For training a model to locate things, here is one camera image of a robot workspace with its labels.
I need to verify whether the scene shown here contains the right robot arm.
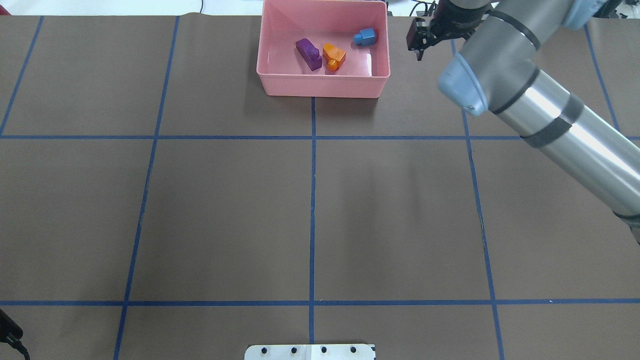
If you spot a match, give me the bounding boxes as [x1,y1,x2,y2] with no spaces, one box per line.
[406,0,640,239]

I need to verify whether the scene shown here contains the pink plastic box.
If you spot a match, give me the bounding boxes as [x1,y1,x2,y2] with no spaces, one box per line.
[256,0,391,99]

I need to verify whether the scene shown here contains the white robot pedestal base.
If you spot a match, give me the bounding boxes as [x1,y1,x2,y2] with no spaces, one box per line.
[244,343,377,360]

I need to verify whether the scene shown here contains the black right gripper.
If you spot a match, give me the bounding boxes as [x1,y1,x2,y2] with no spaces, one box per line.
[406,0,489,60]

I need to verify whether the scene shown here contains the orange sloped block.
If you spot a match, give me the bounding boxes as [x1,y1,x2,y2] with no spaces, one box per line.
[322,42,346,72]

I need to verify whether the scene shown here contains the small blue block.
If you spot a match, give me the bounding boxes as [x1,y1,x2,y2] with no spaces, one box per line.
[352,27,378,47]

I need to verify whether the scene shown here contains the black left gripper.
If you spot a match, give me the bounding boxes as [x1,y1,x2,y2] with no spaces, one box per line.
[0,310,30,360]

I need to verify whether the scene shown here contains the black cables behind table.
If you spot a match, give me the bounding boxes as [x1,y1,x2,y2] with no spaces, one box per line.
[409,0,441,17]

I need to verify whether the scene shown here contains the purple curved block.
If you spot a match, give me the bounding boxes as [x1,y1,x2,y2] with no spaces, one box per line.
[295,38,323,71]

